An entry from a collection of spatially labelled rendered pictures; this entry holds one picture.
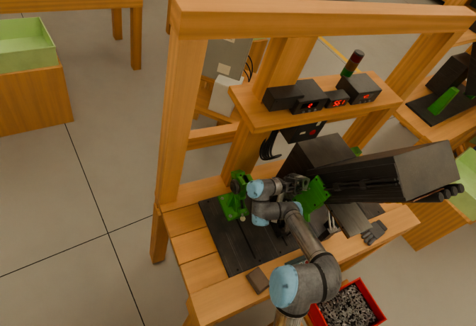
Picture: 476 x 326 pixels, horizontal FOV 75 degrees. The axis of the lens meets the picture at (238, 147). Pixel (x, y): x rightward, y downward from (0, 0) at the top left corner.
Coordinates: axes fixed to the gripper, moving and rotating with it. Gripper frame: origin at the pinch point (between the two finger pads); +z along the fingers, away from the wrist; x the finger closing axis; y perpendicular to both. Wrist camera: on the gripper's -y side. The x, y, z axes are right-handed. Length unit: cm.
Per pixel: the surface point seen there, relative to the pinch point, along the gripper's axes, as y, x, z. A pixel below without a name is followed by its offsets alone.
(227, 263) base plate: -18, -40, -31
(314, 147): -6.1, 16.3, 14.8
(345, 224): 14.0, -19.8, 16.3
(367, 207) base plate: -1, -21, 64
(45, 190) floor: -180, -29, -89
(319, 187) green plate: 7.7, -1.5, 2.6
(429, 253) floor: -14, -86, 206
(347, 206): 10.0, -12.8, 23.8
